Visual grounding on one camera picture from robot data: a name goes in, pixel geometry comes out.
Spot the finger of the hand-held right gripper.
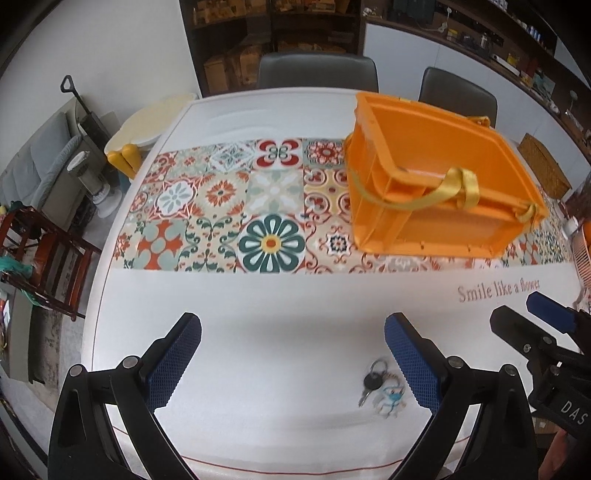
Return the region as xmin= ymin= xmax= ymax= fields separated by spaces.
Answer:
xmin=489 ymin=305 xmax=578 ymax=366
xmin=526 ymin=291 xmax=591 ymax=339

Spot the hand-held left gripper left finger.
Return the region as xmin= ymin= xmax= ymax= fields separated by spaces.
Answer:
xmin=48 ymin=312 xmax=203 ymax=480

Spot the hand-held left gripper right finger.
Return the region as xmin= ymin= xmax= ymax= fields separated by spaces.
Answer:
xmin=384 ymin=312 xmax=539 ymax=480

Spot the key ring with blue charm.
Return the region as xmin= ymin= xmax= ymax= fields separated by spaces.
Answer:
xmin=358 ymin=357 xmax=410 ymax=419

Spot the orange plastic storage bin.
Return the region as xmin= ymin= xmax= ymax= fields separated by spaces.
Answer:
xmin=344 ymin=91 xmax=550 ymax=257

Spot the person's right hand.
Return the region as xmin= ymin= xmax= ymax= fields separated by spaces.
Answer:
xmin=544 ymin=427 xmax=583 ymax=480

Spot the wicker box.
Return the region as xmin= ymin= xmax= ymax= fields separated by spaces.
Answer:
xmin=519 ymin=133 xmax=572 ymax=199

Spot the red wooden chair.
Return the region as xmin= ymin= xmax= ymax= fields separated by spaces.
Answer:
xmin=0 ymin=205 xmax=103 ymax=322

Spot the narrow grey chair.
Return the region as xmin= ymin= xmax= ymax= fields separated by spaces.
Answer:
xmin=418 ymin=67 xmax=498 ymax=128

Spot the cream and yellow baby tub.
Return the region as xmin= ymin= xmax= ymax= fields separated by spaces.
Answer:
xmin=104 ymin=92 xmax=200 ymax=181

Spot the grey sofa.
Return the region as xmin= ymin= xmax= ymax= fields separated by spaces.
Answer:
xmin=0 ymin=111 xmax=81 ymax=209

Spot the black hand trolley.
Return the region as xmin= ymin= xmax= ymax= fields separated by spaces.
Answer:
xmin=61 ymin=75 xmax=112 ymax=145

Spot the tall cardboard box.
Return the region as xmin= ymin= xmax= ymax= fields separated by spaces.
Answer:
xmin=203 ymin=54 xmax=230 ymax=93

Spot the wide grey chair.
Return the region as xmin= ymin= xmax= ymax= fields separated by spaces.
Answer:
xmin=257 ymin=52 xmax=379 ymax=93

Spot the small cardboard box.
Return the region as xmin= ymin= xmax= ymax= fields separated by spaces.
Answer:
xmin=229 ymin=44 xmax=259 ymax=91

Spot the black appliance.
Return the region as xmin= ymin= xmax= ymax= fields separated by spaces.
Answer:
xmin=392 ymin=0 xmax=435 ymax=24

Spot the dark wooden bookcase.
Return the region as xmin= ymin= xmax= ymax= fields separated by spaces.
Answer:
xmin=179 ymin=0 xmax=365 ymax=100

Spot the dark wooden wall shelf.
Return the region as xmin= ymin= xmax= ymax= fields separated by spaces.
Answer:
xmin=362 ymin=0 xmax=591 ymax=158

